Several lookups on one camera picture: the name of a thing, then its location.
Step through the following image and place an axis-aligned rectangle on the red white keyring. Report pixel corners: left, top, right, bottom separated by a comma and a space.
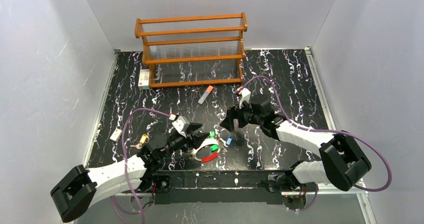
192, 138, 221, 163

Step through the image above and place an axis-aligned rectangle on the green key tag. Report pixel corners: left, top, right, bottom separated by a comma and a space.
209, 144, 220, 153

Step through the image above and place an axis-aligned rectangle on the blue key tag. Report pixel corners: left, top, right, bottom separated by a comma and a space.
224, 136, 233, 147

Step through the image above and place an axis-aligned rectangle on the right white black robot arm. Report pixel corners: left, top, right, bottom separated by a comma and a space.
220, 95, 372, 191

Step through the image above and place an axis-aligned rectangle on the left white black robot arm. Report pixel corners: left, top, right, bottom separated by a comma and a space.
50, 122, 209, 223

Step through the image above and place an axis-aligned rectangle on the orange grey marker pen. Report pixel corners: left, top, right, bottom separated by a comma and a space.
198, 85, 214, 105

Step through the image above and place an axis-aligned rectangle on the small white red box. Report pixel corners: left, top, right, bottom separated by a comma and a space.
138, 69, 150, 90

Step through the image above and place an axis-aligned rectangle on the white small tag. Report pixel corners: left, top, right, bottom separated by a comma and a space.
109, 128, 122, 142

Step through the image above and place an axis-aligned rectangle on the wooden three-tier shelf rack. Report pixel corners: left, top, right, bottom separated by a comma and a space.
134, 12, 248, 88

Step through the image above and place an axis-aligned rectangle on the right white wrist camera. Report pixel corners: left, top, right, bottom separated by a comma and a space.
237, 87, 251, 109

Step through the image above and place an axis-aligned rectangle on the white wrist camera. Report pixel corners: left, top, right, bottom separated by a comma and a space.
237, 87, 251, 109
169, 114, 190, 138

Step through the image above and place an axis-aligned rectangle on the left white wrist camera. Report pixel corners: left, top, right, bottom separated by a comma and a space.
169, 114, 190, 138

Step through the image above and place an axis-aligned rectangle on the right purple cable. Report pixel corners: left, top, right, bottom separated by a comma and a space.
236, 75, 393, 212

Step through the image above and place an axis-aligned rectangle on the purple cable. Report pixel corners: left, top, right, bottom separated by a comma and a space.
236, 75, 393, 212
110, 108, 176, 224

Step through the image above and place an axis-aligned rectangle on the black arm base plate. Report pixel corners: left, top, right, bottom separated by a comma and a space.
136, 170, 314, 209

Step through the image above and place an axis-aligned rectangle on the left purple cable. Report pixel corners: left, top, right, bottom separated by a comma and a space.
110, 108, 176, 224

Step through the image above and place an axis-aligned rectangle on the aluminium front frame rail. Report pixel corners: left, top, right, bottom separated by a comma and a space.
61, 171, 379, 224

